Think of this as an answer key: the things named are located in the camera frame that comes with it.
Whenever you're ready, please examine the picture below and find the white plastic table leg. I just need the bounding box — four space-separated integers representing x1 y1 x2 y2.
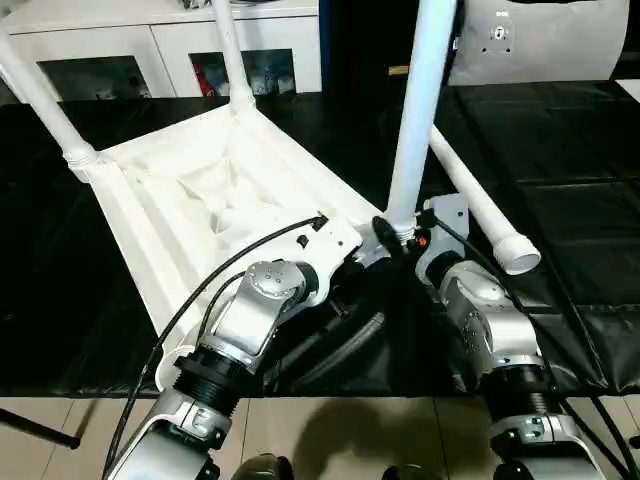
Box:
384 0 459 243
0 30 103 179
430 138 544 277
210 0 258 119

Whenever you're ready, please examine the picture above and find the white plastic table top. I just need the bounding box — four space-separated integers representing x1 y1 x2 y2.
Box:
68 98 393 393

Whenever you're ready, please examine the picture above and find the black work mat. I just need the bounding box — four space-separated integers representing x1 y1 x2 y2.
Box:
0 80 640 399

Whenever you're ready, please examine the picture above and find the grey cushion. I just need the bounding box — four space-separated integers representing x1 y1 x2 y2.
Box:
448 0 640 86

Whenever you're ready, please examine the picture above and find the white glass-door sideboard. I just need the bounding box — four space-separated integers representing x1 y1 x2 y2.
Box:
0 0 323 103

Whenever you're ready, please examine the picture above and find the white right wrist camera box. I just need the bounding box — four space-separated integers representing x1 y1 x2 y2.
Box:
418 194 473 283

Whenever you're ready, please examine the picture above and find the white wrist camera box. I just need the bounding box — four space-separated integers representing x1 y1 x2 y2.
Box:
418 194 473 283
290 215 364 281

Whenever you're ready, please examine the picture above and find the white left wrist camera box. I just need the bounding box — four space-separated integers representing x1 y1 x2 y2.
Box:
290 215 364 281

